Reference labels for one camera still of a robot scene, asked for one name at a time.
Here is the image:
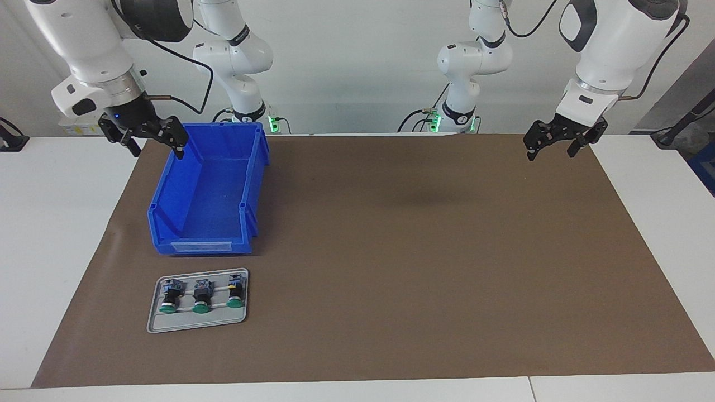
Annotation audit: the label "black clamp device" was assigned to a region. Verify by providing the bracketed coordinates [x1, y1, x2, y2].
[0, 116, 30, 152]

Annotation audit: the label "brown table mat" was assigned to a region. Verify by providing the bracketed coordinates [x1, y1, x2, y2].
[31, 133, 715, 389]

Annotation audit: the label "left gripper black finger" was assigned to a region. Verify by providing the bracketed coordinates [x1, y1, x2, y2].
[567, 117, 609, 158]
[523, 120, 560, 162]

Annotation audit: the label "green push button yellow band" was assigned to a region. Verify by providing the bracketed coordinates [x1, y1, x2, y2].
[226, 274, 246, 309]

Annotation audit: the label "blue crate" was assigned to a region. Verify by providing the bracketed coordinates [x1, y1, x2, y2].
[688, 154, 715, 197]

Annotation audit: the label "white box yellow labels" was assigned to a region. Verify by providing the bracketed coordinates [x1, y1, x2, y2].
[59, 114, 107, 136]

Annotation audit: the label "blue plastic storage bin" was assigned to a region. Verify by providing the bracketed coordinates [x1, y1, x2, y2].
[147, 122, 271, 256]

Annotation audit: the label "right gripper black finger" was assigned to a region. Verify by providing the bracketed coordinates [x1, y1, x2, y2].
[140, 116, 188, 161]
[99, 114, 141, 158]

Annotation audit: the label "black pole stand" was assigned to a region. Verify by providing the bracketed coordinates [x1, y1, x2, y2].
[651, 89, 715, 149]

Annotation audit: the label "grey metal tray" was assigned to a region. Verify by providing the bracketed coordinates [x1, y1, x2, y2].
[146, 268, 250, 334]

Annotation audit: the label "green push button switch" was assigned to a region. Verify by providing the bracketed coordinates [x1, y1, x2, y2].
[192, 277, 215, 314]
[159, 277, 186, 314]

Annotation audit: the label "black left arm base cable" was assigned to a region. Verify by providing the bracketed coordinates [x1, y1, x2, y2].
[397, 84, 450, 133]

